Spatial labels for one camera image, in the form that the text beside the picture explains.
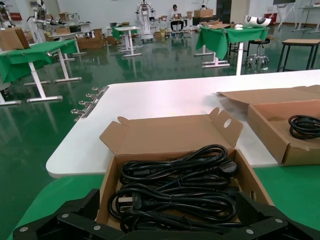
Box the white-legged table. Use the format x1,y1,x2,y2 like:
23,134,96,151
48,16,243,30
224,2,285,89
194,24,271,76
0,39,83,106

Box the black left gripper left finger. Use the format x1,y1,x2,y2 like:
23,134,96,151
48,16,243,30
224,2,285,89
12,188,131,240

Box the small white-legged desk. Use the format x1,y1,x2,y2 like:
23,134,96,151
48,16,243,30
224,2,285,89
111,24,144,58

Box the seated person in white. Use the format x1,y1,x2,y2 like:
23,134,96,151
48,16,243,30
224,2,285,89
169,4,185,34

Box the flat brown cardboard box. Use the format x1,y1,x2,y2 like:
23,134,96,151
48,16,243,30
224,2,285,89
76,36,106,51

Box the white humanoid robot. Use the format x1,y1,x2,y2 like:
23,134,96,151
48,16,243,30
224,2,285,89
134,0,156,44

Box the tall brown cardboard box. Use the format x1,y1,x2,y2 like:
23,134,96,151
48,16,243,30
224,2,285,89
0,26,31,51

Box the white wheeled board stand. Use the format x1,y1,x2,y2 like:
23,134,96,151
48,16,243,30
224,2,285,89
268,0,299,29

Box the brown-topped black-legged table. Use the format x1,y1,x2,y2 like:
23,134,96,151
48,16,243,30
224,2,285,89
276,38,320,73

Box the open brown cardboard box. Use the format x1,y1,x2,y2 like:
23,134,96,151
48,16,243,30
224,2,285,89
96,107,275,237
216,84,320,167

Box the white curved spotted shell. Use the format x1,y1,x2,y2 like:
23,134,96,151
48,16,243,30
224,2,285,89
243,14,273,27

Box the silver metal binder clip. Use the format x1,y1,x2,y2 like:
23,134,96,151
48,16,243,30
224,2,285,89
85,92,104,101
91,85,110,95
78,99,98,109
70,106,93,119

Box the black round stool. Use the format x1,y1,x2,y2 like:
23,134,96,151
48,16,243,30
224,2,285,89
245,38,271,69

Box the green draped table cloth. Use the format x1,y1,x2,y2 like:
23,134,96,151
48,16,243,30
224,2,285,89
194,26,271,61
0,39,77,84

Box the black power cable bundle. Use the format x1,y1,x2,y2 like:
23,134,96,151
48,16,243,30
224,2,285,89
288,114,320,140
109,184,247,235
119,144,237,192

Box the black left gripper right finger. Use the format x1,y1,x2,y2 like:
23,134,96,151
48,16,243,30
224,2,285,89
223,191,291,240

